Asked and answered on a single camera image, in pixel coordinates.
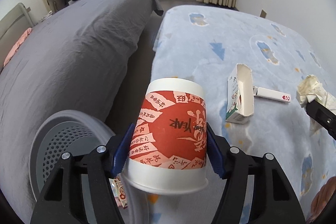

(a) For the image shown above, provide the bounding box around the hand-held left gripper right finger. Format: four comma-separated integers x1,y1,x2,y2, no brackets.
206,122,306,224

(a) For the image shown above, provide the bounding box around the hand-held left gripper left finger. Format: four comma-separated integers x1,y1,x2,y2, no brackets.
30,123,137,224

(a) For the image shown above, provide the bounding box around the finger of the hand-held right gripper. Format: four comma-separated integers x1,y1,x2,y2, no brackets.
306,99,336,139

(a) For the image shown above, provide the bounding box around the white paper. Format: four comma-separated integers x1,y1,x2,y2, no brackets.
297,74,336,135

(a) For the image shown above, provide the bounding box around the red and white paper cup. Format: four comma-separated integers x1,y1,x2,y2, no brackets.
121,78,209,193

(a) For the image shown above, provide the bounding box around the grey perforated waste bin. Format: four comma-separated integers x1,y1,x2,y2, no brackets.
29,110,116,203

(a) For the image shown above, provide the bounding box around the red snack packet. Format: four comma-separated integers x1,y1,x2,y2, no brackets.
110,175,129,209

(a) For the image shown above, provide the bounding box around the white playing card box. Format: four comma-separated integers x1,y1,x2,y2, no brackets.
253,86,291,103

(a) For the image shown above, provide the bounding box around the small torn white carton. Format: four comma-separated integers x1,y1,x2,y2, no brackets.
225,64,255,124

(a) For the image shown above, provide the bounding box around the bed with grey sheet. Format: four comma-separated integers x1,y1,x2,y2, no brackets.
0,0,164,216

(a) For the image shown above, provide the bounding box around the light blue printed blanket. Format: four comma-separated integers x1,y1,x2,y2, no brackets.
152,5,336,224

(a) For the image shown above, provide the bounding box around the pink pillow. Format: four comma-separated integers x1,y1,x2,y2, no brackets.
3,28,32,67

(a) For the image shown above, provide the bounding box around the beige bed headboard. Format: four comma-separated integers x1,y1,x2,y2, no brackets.
0,3,34,38

